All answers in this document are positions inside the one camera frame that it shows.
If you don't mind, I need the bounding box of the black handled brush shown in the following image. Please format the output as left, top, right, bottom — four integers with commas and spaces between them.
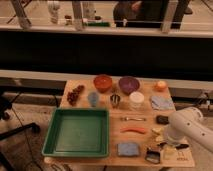
145, 142, 189, 164

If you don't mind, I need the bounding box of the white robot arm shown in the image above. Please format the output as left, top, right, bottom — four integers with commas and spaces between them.
163, 107, 213, 153

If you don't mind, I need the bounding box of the metal cup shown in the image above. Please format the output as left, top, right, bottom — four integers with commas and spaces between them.
110, 94, 121, 108

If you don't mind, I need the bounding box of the small blue cup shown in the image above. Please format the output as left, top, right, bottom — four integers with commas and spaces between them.
87, 92, 99, 107

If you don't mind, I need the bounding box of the orange bowl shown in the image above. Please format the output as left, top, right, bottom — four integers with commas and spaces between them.
93, 74, 112, 93

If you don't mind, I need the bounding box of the purple bowl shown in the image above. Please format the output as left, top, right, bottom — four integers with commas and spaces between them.
118, 76, 140, 95

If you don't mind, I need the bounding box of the white lidded container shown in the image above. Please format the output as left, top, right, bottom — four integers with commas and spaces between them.
129, 91, 144, 109

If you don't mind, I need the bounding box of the red grape bunch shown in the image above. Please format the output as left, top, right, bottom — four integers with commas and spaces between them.
67, 85, 84, 106

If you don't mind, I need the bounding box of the metal spoon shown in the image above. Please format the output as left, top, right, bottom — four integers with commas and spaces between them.
120, 117, 147, 121

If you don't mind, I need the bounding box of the wooden board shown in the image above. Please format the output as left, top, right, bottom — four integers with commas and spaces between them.
44, 78, 196, 168

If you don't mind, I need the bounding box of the orange fruit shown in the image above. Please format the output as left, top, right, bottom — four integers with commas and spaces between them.
155, 81, 167, 91

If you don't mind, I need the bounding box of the green plastic tray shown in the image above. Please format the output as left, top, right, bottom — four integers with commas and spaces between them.
42, 108, 109, 158

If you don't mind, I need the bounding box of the blue grey cloth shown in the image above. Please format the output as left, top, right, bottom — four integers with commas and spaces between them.
150, 96, 174, 110

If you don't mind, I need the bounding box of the black eraser block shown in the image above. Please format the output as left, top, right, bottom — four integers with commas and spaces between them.
156, 115, 169, 125

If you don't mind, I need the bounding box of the blue sponge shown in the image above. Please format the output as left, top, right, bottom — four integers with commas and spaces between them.
117, 142, 140, 157

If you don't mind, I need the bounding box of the yellow banana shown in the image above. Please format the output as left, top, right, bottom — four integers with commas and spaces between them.
152, 128, 164, 142

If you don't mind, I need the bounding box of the person in dark clothes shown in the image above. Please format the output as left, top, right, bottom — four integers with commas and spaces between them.
112, 0, 192, 29

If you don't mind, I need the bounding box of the white bottle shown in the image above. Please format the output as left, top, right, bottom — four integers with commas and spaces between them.
47, 0, 60, 24

